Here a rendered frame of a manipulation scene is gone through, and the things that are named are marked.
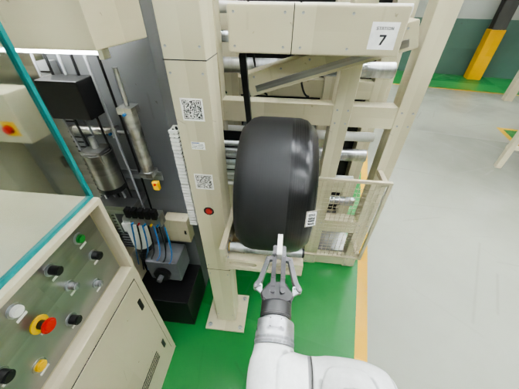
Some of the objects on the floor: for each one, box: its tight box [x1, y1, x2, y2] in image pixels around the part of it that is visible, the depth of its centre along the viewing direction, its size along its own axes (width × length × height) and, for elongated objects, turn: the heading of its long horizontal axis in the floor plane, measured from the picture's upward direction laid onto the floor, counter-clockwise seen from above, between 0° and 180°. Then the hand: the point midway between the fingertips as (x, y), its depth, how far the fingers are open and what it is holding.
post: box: [151, 0, 239, 321], centre depth 101 cm, size 13×13×250 cm
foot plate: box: [205, 295, 249, 333], centre depth 179 cm, size 27×27×2 cm
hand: (279, 246), depth 73 cm, fingers closed
